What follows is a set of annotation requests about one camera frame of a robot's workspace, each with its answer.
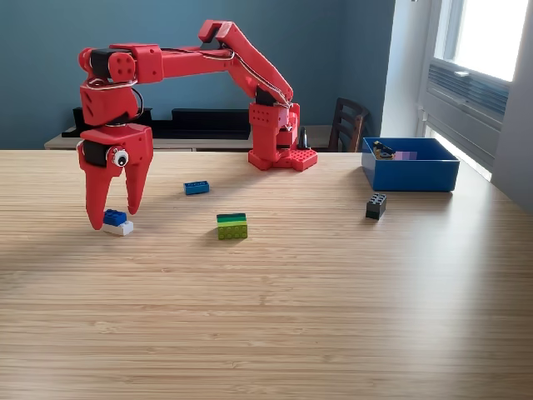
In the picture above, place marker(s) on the green brick stack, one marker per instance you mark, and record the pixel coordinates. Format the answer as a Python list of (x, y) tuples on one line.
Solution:
[(232, 229)]

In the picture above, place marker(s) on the yellow toy digger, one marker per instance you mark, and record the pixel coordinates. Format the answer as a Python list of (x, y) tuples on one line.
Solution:
[(383, 152)]

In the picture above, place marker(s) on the pink purple brick stack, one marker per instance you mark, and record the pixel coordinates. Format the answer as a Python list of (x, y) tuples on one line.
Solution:
[(406, 156)]

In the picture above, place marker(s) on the small blue brick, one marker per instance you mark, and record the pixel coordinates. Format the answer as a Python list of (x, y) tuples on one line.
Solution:
[(195, 188)]

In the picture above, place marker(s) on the blue and white brick stack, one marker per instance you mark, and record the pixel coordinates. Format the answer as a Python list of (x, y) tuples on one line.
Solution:
[(118, 227)]

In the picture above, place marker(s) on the dark wooden chair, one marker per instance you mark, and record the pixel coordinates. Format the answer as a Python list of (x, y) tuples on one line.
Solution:
[(345, 121)]

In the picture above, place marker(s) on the grey radiator unit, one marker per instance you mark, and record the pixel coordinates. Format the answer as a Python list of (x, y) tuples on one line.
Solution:
[(462, 108)]

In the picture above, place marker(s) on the blue plastic bin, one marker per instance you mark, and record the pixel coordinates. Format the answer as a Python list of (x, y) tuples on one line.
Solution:
[(412, 177)]

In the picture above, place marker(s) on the black brick stack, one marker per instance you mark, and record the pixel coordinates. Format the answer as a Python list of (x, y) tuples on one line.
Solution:
[(376, 207)]

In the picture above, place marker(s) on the bright window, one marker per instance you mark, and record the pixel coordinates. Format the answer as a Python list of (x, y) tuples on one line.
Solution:
[(487, 33)]

